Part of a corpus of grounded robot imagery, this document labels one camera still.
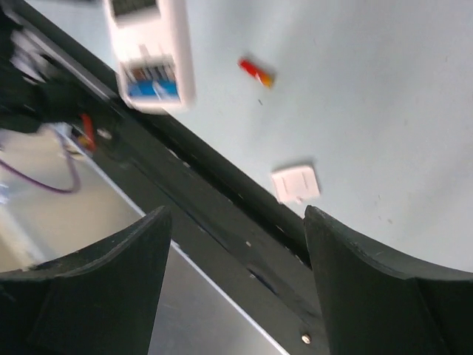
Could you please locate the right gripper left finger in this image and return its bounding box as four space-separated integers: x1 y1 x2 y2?
1 207 172 354

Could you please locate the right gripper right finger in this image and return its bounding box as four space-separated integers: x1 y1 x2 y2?
304 206 472 354

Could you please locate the white battery cover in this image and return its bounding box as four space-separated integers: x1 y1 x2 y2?
270 161 321 204

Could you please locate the blue battery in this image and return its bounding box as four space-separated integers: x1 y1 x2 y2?
127 80 180 101

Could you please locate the black silver battery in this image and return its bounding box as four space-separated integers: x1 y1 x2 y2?
129 64 175 82

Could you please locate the white remote control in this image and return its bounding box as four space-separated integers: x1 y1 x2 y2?
103 0 196 114

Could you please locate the red orange battery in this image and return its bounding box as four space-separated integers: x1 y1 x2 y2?
238 57 275 88

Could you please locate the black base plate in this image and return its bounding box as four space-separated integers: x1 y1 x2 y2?
1 1 329 354

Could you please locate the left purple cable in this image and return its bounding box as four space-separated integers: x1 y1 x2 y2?
0 129 82 195

